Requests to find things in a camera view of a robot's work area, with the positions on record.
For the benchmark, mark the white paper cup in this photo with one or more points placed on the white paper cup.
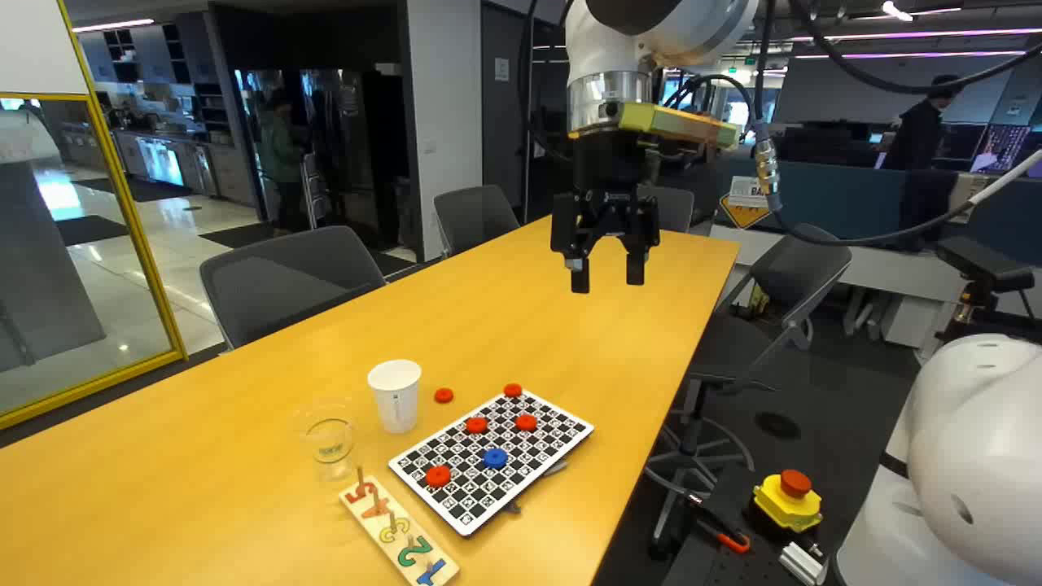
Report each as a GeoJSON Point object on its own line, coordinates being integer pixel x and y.
{"type": "Point", "coordinates": [396, 390]}

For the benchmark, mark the wrist camera yellow mount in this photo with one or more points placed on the wrist camera yellow mount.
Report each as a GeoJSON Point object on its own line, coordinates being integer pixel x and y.
{"type": "Point", "coordinates": [676, 125]}

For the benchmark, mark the grey office chair middle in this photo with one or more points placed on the grey office chair middle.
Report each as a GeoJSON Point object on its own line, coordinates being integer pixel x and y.
{"type": "Point", "coordinates": [475, 217]}

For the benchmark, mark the checkered calibration board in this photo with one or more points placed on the checkered calibration board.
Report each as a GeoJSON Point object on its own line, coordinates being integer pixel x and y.
{"type": "Point", "coordinates": [491, 471]}

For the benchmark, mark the grey office chair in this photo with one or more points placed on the grey office chair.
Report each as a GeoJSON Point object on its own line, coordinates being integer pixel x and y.
{"type": "Point", "coordinates": [475, 217]}
{"type": "Point", "coordinates": [287, 278]}

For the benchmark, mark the black office chair right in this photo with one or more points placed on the black office chair right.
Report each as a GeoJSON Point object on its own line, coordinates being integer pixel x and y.
{"type": "Point", "coordinates": [759, 316]}

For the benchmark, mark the orange ring board front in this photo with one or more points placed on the orange ring board front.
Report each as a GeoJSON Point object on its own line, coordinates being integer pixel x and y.
{"type": "Point", "coordinates": [439, 475]}

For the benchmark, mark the orange handled tool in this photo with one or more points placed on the orange handled tool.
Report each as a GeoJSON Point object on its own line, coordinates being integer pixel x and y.
{"type": "Point", "coordinates": [724, 537]}

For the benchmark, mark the grey office chair left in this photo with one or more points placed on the grey office chair left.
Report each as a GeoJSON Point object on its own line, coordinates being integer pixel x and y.
{"type": "Point", "coordinates": [287, 278]}

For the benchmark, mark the clear plastic cup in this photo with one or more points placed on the clear plastic cup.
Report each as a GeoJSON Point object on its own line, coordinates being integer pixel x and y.
{"type": "Point", "coordinates": [330, 445]}

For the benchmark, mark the yellow emergency stop button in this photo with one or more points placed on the yellow emergency stop button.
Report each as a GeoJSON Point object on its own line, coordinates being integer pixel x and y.
{"type": "Point", "coordinates": [790, 498]}

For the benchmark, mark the wooden number peg board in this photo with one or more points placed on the wooden number peg board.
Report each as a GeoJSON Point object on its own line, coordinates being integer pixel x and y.
{"type": "Point", "coordinates": [406, 546]}

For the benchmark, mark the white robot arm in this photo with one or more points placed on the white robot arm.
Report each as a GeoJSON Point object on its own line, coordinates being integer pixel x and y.
{"type": "Point", "coordinates": [618, 122]}

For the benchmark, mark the orange ring board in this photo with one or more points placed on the orange ring board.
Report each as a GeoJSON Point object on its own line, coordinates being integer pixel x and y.
{"type": "Point", "coordinates": [527, 421]}
{"type": "Point", "coordinates": [476, 424]}
{"type": "Point", "coordinates": [439, 475]}

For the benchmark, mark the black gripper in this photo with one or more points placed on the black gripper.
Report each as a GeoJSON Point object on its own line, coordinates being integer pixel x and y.
{"type": "Point", "coordinates": [605, 199]}

